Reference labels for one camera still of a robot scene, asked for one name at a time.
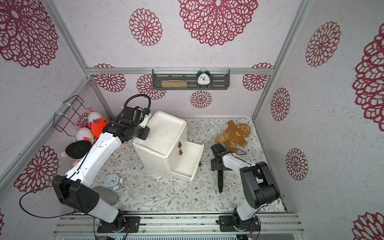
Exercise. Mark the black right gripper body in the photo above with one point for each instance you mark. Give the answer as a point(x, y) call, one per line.
point(218, 163)

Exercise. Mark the white bottom drawer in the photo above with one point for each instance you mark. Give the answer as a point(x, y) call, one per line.
point(185, 166)

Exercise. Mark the white plastic drawer cabinet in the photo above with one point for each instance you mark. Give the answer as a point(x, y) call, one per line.
point(159, 151)

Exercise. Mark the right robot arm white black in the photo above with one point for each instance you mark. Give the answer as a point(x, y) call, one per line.
point(258, 183)

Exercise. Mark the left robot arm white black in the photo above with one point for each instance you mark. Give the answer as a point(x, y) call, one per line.
point(73, 189)

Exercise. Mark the brown gingerbread plush toy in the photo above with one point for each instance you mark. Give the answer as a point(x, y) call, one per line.
point(234, 135)

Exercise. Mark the orange shark plush toy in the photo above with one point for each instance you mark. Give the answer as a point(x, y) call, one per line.
point(97, 126)

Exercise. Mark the pink eared white plush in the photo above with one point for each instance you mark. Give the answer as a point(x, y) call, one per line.
point(93, 118)

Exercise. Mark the black haired plush doll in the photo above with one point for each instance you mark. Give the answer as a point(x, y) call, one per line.
point(77, 150)

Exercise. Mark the teal alarm clock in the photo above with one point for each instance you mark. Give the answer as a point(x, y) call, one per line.
point(203, 79)

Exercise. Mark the grey stone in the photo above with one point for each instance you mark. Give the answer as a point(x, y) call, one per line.
point(107, 195)

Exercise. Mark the aluminium frame profile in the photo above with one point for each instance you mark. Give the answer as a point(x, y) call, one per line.
point(23, 158)

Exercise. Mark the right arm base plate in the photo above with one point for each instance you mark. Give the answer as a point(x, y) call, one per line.
point(233, 223)

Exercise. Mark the black wire wall basket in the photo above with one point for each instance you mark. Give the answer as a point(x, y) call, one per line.
point(75, 114)

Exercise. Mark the grey wall shelf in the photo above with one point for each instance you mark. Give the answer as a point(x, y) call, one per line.
point(220, 78)

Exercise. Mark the aluminium mounting rail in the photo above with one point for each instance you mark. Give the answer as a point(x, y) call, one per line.
point(142, 224)

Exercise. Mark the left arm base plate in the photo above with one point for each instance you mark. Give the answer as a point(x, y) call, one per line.
point(126, 224)

